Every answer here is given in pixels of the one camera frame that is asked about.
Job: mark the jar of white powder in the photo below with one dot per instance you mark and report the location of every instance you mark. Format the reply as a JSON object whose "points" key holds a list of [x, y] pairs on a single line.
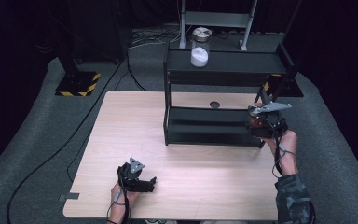
{"points": [[200, 49]]}

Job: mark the grey metal stand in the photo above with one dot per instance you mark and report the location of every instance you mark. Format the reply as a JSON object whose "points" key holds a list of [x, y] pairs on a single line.
{"points": [[216, 19]]}

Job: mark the black stand with striped base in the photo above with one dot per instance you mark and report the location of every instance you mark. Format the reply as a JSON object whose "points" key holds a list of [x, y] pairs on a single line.
{"points": [[289, 88], [77, 82]]}

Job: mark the black two-tier shelf rack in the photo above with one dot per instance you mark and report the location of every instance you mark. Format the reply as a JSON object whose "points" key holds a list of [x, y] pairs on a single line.
{"points": [[217, 124]]}

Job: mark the person's left hand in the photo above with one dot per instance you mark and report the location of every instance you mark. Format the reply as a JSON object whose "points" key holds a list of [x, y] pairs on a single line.
{"points": [[121, 202]]}

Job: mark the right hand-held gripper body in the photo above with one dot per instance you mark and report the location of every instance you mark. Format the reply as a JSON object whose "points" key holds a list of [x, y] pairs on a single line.
{"points": [[272, 123]]}

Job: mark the grey tape strip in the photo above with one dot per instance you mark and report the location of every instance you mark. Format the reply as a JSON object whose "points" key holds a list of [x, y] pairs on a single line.
{"points": [[69, 197]]}

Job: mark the person's right hand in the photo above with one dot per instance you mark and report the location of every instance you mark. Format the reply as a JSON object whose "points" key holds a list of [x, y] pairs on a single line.
{"points": [[287, 149]]}

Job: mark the jar of brown spice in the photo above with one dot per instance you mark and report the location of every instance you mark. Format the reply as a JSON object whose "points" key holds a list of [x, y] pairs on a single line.
{"points": [[254, 122]]}

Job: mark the round grey table grommet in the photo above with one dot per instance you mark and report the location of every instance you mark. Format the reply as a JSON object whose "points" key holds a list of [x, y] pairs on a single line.
{"points": [[214, 104]]}

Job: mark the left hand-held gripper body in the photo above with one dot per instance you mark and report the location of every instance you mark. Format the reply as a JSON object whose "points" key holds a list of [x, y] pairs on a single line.
{"points": [[129, 175]]}

